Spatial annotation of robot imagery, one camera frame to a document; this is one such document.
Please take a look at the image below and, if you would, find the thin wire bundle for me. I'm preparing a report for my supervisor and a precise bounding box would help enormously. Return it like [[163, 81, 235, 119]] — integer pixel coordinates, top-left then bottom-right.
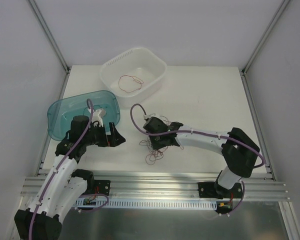
[[138, 114, 186, 166]]

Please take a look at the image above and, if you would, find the red wire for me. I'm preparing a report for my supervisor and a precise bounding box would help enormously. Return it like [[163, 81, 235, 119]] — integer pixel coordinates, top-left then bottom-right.
[[117, 74, 144, 95]]

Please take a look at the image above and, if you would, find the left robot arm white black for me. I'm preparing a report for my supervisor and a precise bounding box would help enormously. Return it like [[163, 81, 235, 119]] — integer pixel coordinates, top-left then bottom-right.
[[14, 115, 126, 240]]

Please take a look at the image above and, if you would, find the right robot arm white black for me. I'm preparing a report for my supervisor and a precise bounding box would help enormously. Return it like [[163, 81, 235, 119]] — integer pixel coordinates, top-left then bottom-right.
[[143, 116, 260, 199]]

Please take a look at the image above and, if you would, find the teal translucent plastic bin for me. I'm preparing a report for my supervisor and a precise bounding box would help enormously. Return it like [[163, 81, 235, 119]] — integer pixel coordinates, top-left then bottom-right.
[[47, 90, 120, 141]]

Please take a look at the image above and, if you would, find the white plastic basket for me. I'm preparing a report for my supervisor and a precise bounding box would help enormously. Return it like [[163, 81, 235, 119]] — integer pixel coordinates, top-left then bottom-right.
[[99, 47, 168, 108]]

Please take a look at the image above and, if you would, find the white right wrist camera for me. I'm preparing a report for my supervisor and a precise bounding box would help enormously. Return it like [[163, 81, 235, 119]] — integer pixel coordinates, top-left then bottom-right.
[[143, 114, 153, 121]]

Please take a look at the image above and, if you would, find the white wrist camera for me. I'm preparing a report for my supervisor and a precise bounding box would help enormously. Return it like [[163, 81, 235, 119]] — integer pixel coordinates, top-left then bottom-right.
[[91, 108, 106, 127], [143, 114, 153, 121]]

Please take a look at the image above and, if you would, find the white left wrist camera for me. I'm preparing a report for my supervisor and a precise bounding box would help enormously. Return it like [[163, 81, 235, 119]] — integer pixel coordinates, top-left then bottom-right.
[[91, 108, 106, 127]]

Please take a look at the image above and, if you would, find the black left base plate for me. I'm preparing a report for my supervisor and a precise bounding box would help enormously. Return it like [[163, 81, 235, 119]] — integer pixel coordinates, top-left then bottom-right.
[[91, 179, 111, 196]]

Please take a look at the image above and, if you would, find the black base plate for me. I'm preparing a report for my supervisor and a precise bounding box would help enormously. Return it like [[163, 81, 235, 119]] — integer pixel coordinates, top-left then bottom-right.
[[197, 181, 244, 200], [91, 179, 111, 196]]

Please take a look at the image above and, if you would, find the aluminium mounting rail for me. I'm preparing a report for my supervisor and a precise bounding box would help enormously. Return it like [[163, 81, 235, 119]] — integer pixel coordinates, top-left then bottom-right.
[[19, 171, 291, 202]]

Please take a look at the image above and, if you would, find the white slotted cable duct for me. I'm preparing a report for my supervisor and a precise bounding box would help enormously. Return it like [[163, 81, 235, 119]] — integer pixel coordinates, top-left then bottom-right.
[[72, 197, 218, 211]]

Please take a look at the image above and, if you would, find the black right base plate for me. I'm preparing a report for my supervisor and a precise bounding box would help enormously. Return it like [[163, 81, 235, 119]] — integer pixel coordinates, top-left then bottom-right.
[[197, 181, 244, 200]]

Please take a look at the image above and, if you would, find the left aluminium frame post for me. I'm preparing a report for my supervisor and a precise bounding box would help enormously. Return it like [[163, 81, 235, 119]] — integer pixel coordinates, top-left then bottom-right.
[[27, 0, 71, 75]]

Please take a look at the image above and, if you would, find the aluminium frame post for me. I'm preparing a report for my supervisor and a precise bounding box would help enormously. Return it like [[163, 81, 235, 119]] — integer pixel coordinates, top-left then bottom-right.
[[241, 0, 291, 76], [27, 0, 71, 75]]

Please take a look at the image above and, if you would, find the right aluminium frame post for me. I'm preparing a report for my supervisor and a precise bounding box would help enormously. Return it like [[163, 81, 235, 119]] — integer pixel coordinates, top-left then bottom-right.
[[241, 0, 291, 76]]

